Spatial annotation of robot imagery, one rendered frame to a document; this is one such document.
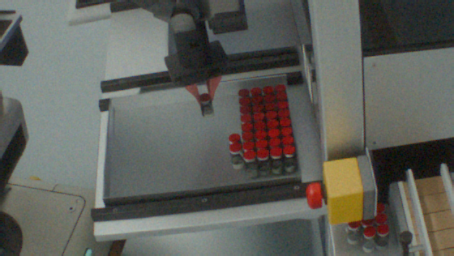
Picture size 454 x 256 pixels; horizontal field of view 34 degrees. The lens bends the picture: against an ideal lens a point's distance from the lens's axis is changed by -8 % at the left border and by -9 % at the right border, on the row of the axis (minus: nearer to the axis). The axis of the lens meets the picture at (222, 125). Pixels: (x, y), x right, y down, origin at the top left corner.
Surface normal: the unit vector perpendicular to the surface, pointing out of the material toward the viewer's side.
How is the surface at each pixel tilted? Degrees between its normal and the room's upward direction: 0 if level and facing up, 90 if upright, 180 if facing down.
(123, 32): 0
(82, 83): 0
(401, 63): 90
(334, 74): 90
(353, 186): 0
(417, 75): 90
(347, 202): 90
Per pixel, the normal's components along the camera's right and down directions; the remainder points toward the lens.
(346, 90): 0.05, 0.69
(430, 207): -0.14, -0.71
